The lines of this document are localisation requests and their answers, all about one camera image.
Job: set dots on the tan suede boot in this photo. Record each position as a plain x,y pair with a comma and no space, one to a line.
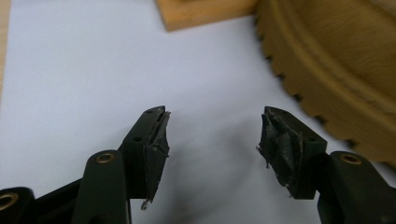
342,62

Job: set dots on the wooden shoe rack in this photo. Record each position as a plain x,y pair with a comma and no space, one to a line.
202,12

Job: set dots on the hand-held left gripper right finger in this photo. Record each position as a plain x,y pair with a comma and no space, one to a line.
289,152

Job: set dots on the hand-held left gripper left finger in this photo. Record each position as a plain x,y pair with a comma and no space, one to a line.
146,155

